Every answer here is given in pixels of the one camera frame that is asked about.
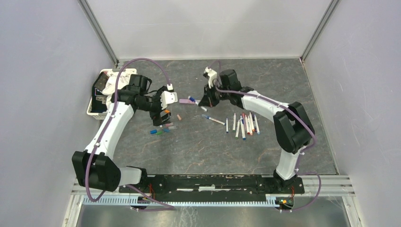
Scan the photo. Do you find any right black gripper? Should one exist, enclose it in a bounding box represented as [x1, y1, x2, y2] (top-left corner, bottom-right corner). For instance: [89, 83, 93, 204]
[199, 82, 230, 108]

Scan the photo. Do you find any white marker red cap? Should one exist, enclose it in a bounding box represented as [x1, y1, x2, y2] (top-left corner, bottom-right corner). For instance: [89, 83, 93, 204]
[242, 113, 250, 134]

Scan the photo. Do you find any white marker light-blue cap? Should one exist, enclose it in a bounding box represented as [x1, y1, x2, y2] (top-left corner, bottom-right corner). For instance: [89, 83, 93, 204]
[253, 115, 260, 135]

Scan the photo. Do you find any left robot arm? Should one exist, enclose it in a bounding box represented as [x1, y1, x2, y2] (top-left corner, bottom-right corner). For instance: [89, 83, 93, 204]
[72, 74, 177, 193]

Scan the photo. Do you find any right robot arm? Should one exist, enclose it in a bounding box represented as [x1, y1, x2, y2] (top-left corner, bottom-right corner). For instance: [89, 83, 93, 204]
[199, 67, 317, 193]

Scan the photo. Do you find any lilac highlighter pen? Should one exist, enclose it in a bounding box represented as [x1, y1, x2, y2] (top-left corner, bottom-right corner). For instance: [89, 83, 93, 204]
[179, 99, 195, 105]

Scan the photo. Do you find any white crumpled cloth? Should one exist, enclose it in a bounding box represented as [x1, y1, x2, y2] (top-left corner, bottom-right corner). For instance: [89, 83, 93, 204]
[102, 69, 137, 96]

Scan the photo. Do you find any white plastic basket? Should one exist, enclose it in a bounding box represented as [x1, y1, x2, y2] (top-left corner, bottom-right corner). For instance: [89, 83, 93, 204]
[86, 69, 119, 120]

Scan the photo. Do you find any black box in basket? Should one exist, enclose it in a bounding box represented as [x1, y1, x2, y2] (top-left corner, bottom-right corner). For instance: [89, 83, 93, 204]
[91, 71, 107, 113]

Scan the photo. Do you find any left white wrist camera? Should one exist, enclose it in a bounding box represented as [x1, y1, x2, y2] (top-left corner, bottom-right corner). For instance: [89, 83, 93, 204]
[160, 91, 178, 110]

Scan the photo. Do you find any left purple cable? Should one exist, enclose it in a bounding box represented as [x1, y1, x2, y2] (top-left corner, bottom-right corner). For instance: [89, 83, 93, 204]
[84, 58, 175, 212]

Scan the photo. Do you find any purple cable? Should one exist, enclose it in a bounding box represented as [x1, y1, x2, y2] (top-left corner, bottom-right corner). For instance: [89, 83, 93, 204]
[84, 58, 175, 212]
[208, 60, 322, 214]

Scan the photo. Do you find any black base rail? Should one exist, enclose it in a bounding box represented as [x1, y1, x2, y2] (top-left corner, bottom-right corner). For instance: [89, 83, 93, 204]
[135, 175, 305, 202]

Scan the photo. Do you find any slotted cable duct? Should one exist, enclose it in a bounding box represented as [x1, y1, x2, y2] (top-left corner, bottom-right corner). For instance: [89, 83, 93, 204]
[82, 195, 278, 207]

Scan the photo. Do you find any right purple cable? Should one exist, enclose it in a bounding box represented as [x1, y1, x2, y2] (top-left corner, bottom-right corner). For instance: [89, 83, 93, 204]
[208, 60, 322, 214]

